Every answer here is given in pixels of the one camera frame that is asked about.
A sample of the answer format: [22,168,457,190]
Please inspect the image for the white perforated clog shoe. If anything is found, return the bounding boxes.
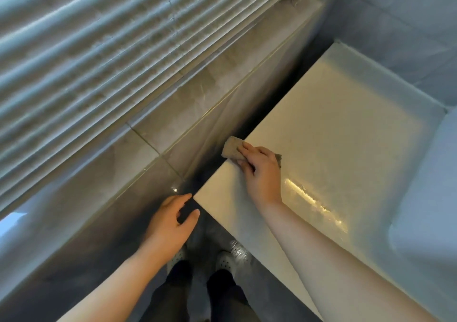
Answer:
[215,250,237,271]
[167,246,189,273]

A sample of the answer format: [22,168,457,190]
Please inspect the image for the person's left forearm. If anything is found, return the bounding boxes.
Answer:
[57,248,173,322]

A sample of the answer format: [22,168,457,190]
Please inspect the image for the white window blinds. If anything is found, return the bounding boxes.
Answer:
[0,0,312,222]

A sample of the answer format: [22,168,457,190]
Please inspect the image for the person's left hand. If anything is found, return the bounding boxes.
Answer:
[139,193,201,264]

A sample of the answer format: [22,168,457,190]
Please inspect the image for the person's right forearm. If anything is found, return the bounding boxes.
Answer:
[255,200,441,322]

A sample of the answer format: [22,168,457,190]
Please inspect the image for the person's right hand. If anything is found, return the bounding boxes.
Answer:
[236,141,285,212]

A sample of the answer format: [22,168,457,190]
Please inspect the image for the dark trousers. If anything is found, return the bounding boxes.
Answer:
[140,260,263,322]

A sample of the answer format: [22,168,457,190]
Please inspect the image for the white bathtub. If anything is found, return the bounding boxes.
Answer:
[193,41,457,322]

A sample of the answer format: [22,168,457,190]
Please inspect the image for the grey-brown cleaning cloth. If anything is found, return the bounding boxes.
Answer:
[221,136,283,164]

